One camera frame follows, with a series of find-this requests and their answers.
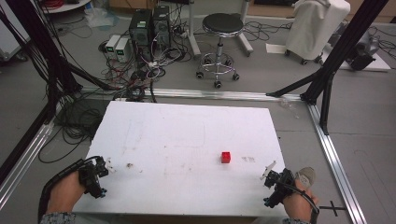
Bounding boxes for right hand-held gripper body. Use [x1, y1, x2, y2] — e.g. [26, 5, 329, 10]
[262, 168, 296, 209]

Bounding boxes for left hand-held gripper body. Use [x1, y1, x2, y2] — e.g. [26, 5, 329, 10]
[78, 156, 110, 200]

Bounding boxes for person's right hand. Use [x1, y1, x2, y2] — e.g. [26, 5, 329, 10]
[281, 178, 320, 224]

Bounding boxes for person's left hand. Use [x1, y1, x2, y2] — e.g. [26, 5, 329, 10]
[46, 171, 87, 216]

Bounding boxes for person's grey shoe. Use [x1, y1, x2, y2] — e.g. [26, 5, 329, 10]
[293, 166, 317, 189]

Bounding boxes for white power supply unit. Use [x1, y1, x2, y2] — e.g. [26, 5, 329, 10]
[114, 36, 131, 63]
[105, 34, 122, 60]

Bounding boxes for large black computer tower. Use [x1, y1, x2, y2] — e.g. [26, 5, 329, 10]
[128, 8, 154, 63]

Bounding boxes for white desk leg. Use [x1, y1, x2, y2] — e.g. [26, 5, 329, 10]
[186, 0, 203, 60]
[237, 0, 254, 58]

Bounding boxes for clear plastic bag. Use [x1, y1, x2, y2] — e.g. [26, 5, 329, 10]
[84, 7, 120, 30]

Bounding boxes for black device on floor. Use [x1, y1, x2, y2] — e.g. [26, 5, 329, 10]
[346, 28, 379, 72]

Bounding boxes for white cloth covered cart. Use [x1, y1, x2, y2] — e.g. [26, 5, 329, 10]
[284, 0, 352, 66]

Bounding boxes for slim black computer tower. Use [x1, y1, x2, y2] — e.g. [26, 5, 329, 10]
[151, 5, 172, 49]

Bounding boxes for black round rolling stool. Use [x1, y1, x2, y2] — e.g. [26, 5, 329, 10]
[195, 12, 246, 90]

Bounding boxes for white round table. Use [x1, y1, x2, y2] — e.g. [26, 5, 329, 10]
[41, 0, 93, 15]

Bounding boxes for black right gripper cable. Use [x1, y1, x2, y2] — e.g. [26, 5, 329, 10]
[284, 181, 321, 224]

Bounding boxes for black floor cable loops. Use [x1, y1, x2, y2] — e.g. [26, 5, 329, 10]
[37, 97, 110, 164]

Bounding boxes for aluminium floor rail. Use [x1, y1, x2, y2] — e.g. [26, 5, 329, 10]
[305, 103, 369, 224]
[79, 86, 304, 103]
[0, 120, 56, 210]

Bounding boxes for tangle of floor cables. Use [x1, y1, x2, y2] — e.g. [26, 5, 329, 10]
[97, 40, 192, 104]

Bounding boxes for black braced frame post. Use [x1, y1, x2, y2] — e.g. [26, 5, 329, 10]
[265, 0, 390, 136]

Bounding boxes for black frame post with cables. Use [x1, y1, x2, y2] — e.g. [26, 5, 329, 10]
[0, 0, 122, 125]

